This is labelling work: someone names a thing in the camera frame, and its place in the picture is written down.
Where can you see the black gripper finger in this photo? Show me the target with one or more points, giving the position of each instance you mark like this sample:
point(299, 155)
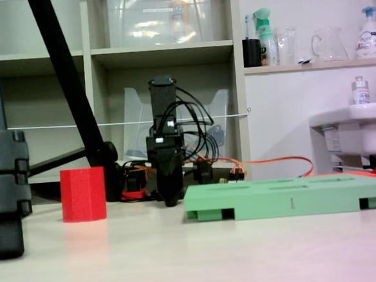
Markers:
point(176, 162)
point(169, 190)

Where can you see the red octagonal pillar block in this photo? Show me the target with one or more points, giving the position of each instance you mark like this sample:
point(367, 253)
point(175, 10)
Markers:
point(83, 195)

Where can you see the black table clamp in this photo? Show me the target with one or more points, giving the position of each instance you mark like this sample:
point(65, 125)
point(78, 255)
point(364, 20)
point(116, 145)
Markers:
point(203, 172)

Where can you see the clear plastic file tray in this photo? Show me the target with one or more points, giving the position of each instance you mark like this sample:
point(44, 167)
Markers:
point(136, 135)

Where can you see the red base clamp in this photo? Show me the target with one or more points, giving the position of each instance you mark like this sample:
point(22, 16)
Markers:
point(133, 194)

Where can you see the circuit board with connectors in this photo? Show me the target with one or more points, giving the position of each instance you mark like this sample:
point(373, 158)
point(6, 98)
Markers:
point(237, 175)

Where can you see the beige shelf unit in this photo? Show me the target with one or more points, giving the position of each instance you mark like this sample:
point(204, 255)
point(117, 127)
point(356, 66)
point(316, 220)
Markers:
point(89, 90)

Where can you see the green shape sorting board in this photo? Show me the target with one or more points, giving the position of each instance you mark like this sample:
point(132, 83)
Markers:
point(276, 199)

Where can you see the black thin tripod brace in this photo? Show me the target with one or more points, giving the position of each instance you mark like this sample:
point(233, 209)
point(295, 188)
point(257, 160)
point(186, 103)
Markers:
point(57, 161)

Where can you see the black slanted tripod leg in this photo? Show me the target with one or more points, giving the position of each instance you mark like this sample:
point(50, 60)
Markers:
point(67, 75)

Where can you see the clear plastic storage box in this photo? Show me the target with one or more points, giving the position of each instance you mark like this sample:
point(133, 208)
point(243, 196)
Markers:
point(153, 20)

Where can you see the black cup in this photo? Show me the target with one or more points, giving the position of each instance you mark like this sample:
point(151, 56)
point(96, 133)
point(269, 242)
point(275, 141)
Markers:
point(252, 54)

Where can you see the blue white toothbrush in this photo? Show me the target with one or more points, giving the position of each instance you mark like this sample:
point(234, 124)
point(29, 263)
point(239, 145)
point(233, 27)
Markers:
point(247, 27)

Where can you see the green spray bottle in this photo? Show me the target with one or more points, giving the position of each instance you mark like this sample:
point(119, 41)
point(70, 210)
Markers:
point(266, 42)

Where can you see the clear measuring beaker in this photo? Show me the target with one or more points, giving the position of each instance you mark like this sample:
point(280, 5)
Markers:
point(286, 47)

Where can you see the small blue white packet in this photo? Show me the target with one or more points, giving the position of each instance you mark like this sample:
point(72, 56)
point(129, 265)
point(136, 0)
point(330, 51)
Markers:
point(304, 61)

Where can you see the clear glass pitcher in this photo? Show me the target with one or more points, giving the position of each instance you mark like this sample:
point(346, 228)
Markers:
point(329, 45)

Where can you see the white sink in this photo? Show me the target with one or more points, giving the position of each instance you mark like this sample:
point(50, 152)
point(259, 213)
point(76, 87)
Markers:
point(368, 128)

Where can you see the small clear sanitizer bottle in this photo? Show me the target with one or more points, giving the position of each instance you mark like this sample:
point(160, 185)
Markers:
point(361, 95)

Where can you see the white foam soap bottle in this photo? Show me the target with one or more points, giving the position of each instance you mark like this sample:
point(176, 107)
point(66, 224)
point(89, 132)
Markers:
point(369, 41)

